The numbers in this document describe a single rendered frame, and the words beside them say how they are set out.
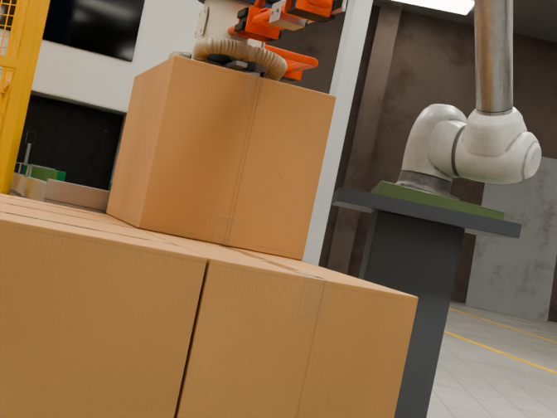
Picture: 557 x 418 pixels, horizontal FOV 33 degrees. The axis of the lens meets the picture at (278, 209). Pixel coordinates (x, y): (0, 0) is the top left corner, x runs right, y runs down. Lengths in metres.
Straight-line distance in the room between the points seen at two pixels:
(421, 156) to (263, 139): 0.69
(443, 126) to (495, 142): 0.19
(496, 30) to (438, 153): 0.39
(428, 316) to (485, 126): 0.55
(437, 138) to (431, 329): 0.55
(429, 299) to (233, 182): 0.78
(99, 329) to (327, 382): 0.41
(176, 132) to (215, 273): 0.65
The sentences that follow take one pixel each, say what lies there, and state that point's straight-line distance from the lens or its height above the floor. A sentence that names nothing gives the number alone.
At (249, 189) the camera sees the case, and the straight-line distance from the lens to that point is 2.20.
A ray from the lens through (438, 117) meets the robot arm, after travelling 2.78.
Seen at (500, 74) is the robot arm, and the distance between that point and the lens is 2.64.
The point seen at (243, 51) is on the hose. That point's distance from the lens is 2.34.
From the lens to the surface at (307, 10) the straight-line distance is 1.92.
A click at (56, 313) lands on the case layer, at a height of 0.41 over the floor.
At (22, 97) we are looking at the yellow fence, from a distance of 3.53.
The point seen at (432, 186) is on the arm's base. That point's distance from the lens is 2.76.
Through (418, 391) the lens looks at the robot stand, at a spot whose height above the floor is 0.23.
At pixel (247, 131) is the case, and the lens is 2.20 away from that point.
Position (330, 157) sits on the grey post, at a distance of 6.04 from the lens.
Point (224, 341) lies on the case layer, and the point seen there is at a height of 0.41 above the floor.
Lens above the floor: 0.63
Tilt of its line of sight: 1 degrees up
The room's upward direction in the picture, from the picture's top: 12 degrees clockwise
